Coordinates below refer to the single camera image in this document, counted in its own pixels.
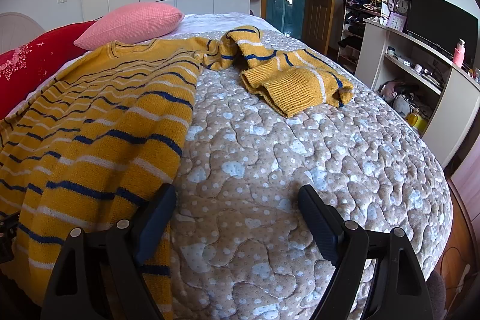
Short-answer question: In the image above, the white bed headboard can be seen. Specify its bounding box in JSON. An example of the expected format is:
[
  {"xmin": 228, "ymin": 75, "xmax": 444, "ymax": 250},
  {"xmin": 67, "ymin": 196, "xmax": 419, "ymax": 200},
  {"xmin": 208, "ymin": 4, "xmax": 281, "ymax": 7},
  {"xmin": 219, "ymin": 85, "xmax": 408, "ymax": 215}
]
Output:
[{"xmin": 0, "ymin": 12, "xmax": 45, "ymax": 54}]

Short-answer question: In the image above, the black monitor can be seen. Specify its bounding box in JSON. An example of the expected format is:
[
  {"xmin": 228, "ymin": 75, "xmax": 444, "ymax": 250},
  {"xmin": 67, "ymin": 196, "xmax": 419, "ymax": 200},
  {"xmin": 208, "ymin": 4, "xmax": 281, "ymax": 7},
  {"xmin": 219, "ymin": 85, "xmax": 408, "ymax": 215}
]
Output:
[{"xmin": 404, "ymin": 0, "xmax": 479, "ymax": 63}]

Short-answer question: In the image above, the beige quilted bedspread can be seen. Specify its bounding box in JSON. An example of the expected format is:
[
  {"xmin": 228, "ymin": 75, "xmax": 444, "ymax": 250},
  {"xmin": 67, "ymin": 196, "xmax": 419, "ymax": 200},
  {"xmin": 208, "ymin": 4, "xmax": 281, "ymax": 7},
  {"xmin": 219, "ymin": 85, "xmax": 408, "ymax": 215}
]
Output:
[{"xmin": 162, "ymin": 26, "xmax": 453, "ymax": 319}]

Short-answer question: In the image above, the yellow striped knit sweater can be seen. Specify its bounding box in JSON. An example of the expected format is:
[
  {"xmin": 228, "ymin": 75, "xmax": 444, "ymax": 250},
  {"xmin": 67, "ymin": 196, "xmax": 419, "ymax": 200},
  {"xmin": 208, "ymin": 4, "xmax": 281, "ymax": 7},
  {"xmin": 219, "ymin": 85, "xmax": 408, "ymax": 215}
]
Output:
[{"xmin": 1, "ymin": 26, "xmax": 354, "ymax": 319}]

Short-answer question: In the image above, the small table clock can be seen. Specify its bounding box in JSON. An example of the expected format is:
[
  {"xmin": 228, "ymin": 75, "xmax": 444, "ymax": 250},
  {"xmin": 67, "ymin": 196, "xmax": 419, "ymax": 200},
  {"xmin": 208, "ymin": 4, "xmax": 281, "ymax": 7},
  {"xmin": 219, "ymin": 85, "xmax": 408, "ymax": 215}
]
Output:
[{"xmin": 393, "ymin": 0, "xmax": 410, "ymax": 15}]

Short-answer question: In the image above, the white shelf desk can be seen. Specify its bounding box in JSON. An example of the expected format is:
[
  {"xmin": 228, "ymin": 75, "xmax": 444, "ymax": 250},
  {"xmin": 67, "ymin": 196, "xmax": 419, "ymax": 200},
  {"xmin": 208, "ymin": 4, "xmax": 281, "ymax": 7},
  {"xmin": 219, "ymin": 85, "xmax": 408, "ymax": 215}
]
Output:
[{"xmin": 355, "ymin": 19, "xmax": 479, "ymax": 167}]

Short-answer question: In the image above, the cluttered clothes rack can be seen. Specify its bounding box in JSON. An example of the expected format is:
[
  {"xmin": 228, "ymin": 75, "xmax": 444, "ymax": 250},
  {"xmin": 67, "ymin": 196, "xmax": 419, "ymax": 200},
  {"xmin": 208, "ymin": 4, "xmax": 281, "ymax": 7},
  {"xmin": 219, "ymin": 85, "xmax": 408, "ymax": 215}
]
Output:
[{"xmin": 336, "ymin": 0, "xmax": 392, "ymax": 74}]

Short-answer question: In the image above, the red embroidered pillow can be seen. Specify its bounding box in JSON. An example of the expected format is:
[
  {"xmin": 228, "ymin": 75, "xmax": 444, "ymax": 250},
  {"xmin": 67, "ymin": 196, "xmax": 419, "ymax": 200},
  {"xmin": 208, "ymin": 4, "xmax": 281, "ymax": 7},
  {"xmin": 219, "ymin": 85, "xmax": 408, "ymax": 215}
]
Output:
[{"xmin": 0, "ymin": 20, "xmax": 95, "ymax": 118}]

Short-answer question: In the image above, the pink bottle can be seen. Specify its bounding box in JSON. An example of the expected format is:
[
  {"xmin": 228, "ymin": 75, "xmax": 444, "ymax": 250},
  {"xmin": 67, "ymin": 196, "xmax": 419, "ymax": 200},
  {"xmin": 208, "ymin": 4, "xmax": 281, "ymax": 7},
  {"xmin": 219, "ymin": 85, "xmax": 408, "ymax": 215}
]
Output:
[{"xmin": 452, "ymin": 39, "xmax": 465, "ymax": 68}]

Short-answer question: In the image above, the pink pillow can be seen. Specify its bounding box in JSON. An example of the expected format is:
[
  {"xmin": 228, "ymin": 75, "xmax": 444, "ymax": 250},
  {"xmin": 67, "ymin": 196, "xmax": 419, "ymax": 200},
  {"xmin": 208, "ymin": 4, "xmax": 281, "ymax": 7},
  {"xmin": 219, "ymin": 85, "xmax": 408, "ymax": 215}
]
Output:
[{"xmin": 74, "ymin": 1, "xmax": 185, "ymax": 50}]

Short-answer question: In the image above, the yellow container on shelf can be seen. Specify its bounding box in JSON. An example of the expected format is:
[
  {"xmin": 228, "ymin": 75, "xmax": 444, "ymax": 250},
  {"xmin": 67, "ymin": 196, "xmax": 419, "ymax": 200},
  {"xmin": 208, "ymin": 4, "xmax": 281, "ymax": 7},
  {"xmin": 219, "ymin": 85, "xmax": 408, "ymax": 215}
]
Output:
[{"xmin": 405, "ymin": 109, "xmax": 429, "ymax": 135}]

